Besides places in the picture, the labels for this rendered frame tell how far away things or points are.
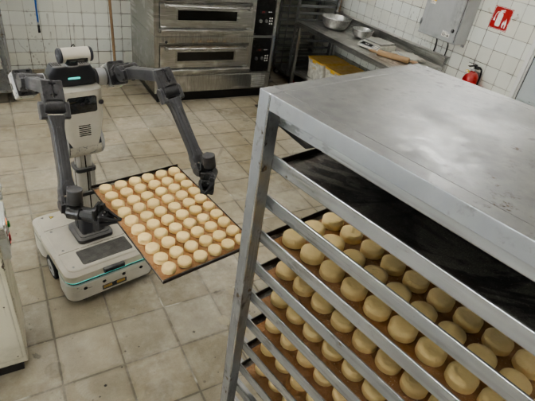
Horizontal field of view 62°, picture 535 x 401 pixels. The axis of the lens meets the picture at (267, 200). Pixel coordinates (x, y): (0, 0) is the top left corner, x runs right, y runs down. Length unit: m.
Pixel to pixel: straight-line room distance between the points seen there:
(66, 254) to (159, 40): 3.00
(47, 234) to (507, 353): 2.59
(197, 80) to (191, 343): 3.56
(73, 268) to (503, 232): 2.41
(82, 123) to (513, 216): 2.18
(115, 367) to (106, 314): 0.37
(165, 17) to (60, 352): 3.57
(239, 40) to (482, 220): 5.09
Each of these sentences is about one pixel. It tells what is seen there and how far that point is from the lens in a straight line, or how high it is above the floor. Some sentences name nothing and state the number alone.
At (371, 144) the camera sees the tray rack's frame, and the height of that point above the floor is 1.82.
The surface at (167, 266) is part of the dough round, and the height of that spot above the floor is 1.02.
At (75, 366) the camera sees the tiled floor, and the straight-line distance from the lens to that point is 2.61.
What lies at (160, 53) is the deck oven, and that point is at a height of 0.59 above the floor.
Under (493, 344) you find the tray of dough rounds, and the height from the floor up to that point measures 1.51.
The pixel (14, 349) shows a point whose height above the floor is 0.19.
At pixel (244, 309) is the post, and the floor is 1.29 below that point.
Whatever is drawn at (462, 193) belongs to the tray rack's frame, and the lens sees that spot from 0.59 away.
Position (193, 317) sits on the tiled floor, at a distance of 2.74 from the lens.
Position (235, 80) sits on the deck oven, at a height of 0.23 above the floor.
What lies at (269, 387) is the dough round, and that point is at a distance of 1.25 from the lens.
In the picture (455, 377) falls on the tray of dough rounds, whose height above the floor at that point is 1.51.
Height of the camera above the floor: 2.08
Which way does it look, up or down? 34 degrees down
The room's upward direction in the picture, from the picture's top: 9 degrees clockwise
